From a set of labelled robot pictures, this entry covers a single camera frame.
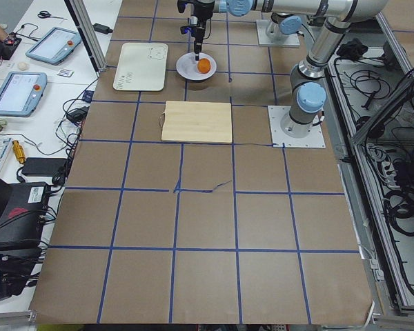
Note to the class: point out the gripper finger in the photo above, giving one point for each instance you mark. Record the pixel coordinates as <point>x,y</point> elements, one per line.
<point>197,50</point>

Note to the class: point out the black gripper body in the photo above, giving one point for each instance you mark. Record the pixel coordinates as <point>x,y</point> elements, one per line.
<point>201,32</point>

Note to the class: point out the white round plate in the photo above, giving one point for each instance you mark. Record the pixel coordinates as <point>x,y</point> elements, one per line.
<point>187,66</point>

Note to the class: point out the cream bear tray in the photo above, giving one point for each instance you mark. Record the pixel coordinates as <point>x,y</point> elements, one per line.
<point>141,67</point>

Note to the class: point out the wooden cutting board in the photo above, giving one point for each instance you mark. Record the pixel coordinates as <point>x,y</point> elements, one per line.
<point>198,122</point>

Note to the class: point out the black power adapter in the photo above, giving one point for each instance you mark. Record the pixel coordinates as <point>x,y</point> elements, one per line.
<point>100,28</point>

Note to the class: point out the small printed card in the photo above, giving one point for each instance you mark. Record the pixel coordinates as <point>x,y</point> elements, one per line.
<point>65,73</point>

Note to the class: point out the upper blue teach pendant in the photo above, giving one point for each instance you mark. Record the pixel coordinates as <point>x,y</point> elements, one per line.
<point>55,46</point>

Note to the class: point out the blue teach pendant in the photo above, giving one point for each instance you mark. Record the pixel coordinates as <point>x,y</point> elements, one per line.
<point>55,46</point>
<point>21,92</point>

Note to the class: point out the black scissors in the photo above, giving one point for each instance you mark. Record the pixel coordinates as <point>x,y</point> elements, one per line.
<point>44,14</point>

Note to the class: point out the small white ball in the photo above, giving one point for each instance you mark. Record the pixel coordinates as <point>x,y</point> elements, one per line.
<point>22,66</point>

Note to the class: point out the lower blue teach pendant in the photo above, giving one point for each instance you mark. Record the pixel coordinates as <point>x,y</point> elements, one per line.
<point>21,92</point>

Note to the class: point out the black flat power brick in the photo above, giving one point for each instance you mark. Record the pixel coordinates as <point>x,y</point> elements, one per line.
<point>42,167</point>

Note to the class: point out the black electronics box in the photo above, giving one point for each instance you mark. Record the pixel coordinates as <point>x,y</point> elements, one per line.
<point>22,207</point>

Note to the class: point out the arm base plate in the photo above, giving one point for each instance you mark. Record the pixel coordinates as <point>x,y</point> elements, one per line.
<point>285,133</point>
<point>276,38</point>

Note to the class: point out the aluminium frame post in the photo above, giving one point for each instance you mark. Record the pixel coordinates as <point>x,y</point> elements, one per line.
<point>86,31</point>

